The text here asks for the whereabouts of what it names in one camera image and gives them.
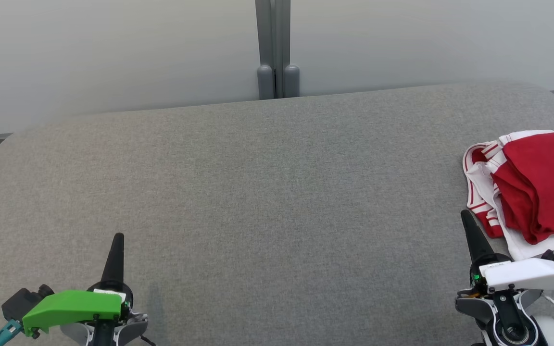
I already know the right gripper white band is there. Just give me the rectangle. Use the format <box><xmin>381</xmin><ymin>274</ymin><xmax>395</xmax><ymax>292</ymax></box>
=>
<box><xmin>461</xmin><ymin>210</ymin><xmax>554</xmax><ymax>297</ymax></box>

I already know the grey partition post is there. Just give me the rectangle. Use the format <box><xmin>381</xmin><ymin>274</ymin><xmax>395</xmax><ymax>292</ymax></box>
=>
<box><xmin>255</xmin><ymin>0</ymin><xmax>301</xmax><ymax>100</ymax></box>

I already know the red white basketball jersey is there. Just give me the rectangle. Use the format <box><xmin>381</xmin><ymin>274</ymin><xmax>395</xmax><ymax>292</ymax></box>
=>
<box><xmin>463</xmin><ymin>130</ymin><xmax>554</xmax><ymax>261</ymax></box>

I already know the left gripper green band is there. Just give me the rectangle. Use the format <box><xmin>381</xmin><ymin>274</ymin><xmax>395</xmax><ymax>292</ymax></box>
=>
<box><xmin>22</xmin><ymin>233</ymin><xmax>134</xmax><ymax>337</ymax></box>

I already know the left black cable teal plug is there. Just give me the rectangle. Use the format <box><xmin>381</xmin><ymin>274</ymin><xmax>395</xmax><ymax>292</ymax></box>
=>
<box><xmin>0</xmin><ymin>320</ymin><xmax>24</xmax><ymax>346</ymax></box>

